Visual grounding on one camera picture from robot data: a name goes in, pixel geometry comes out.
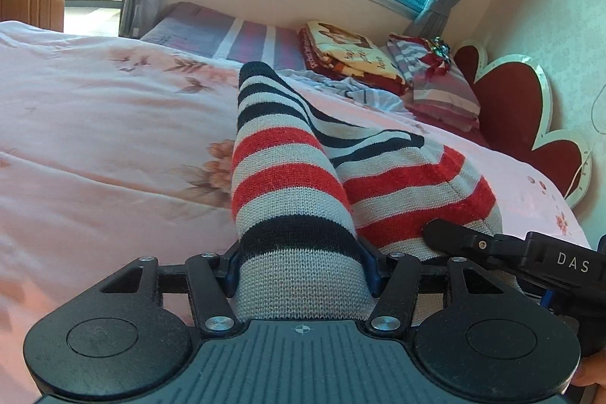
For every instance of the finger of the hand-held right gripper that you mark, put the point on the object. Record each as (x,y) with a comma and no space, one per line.
(459,238)

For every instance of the red black white striped sweater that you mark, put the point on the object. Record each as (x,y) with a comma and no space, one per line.
(284,177)

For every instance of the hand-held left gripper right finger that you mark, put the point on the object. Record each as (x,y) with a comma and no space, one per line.
(374,278)

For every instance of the striped pillow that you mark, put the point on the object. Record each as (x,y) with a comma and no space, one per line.
(440,96)

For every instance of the purple striped mattress sheet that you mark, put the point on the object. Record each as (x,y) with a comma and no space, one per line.
(255,39)

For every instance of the person's right hand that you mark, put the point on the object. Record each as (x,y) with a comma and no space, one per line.
(594,373)

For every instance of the red scalloped headboard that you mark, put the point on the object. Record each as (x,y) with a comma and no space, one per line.
(511,110)

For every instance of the pink floral bed blanket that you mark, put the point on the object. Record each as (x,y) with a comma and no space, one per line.
(94,148)

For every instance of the light striped crumpled cloth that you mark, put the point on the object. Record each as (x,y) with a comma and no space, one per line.
(350,89)

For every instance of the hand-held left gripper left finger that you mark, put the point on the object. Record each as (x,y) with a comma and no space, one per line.
(232,266)

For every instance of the red patterned cloth bundle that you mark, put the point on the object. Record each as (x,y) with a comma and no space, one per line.
(435,59)

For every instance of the folded yellow printed blanket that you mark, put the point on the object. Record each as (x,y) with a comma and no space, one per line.
(350,53)

